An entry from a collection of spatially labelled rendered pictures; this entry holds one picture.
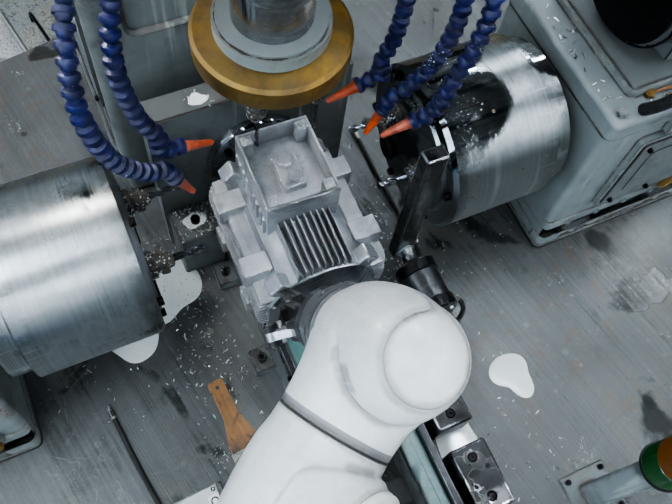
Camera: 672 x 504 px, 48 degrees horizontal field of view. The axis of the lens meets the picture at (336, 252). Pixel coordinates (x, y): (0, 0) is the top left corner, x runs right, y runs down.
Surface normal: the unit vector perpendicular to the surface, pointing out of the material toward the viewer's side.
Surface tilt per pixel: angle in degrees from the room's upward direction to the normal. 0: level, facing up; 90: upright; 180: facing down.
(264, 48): 0
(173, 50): 90
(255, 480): 38
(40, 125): 0
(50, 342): 66
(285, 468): 25
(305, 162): 0
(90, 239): 17
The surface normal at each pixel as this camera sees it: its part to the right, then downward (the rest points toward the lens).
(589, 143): -0.91, 0.33
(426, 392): 0.27, 0.13
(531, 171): 0.42, 0.67
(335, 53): 0.09, -0.43
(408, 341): 0.13, -0.23
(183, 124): 0.41, 0.84
